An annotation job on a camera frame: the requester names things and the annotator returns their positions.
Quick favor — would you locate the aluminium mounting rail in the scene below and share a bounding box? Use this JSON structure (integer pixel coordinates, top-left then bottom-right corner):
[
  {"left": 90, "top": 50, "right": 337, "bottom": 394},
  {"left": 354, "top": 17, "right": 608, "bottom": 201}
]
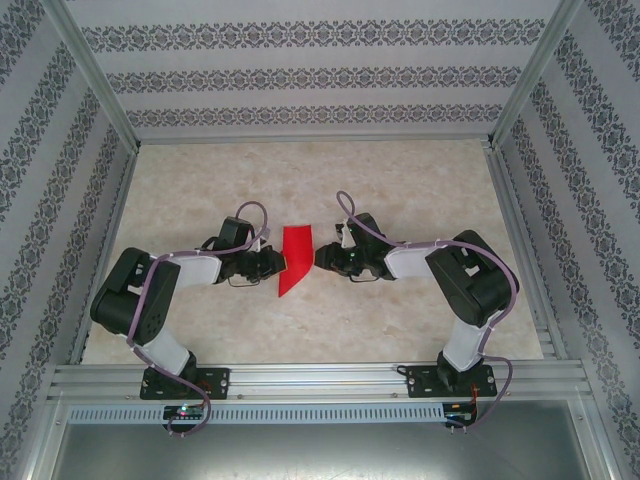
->
[{"left": 47, "top": 362, "right": 586, "bottom": 401}]

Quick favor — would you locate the aluminium frame post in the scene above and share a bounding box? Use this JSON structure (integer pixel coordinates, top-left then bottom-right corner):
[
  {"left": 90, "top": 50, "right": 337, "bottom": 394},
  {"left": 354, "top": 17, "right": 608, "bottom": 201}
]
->
[
  {"left": 485, "top": 0, "right": 586, "bottom": 149},
  {"left": 42, "top": 0, "right": 141, "bottom": 151}
]

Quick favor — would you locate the grey metal sheet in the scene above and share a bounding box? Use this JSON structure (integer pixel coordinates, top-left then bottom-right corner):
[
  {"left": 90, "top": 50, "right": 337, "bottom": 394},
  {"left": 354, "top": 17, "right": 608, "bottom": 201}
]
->
[{"left": 49, "top": 424, "right": 604, "bottom": 480}]

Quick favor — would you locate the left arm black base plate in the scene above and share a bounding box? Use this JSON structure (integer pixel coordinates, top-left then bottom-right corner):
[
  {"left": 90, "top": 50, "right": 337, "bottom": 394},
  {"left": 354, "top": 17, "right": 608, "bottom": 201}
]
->
[{"left": 139, "top": 367, "right": 231, "bottom": 401}]

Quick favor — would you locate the slotted grey cable tray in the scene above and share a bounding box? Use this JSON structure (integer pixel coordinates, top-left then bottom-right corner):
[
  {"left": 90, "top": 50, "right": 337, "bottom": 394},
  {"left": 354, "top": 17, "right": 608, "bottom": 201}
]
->
[{"left": 67, "top": 402, "right": 446, "bottom": 426}]

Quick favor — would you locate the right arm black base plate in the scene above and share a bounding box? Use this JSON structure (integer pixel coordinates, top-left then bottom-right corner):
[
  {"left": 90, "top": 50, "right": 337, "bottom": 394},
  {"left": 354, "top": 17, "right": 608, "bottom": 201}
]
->
[{"left": 405, "top": 363, "right": 496, "bottom": 400}]

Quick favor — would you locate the aluminium table side rail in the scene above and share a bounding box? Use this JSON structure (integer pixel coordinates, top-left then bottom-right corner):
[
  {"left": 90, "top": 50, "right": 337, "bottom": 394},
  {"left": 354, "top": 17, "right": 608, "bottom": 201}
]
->
[
  {"left": 68, "top": 147, "right": 141, "bottom": 365},
  {"left": 485, "top": 147, "right": 570, "bottom": 360}
]

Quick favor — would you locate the aluminium frame beam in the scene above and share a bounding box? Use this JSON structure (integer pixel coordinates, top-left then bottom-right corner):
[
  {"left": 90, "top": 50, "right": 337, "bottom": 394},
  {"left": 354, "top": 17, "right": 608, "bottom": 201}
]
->
[
  {"left": 17, "top": 394, "right": 69, "bottom": 480},
  {"left": 574, "top": 394, "right": 624, "bottom": 480}
]

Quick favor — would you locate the aluminium back rail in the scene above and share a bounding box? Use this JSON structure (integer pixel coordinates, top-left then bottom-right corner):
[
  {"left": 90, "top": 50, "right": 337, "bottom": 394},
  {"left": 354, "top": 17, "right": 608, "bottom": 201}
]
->
[{"left": 134, "top": 132, "right": 494, "bottom": 147}]

